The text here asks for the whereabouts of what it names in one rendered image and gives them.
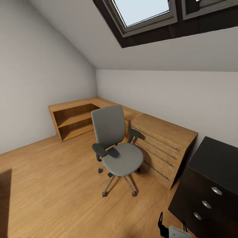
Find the swivel chair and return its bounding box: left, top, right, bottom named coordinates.
left=91, top=104, right=144, bottom=197

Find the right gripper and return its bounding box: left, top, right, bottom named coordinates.
left=158, top=212, right=188, bottom=238

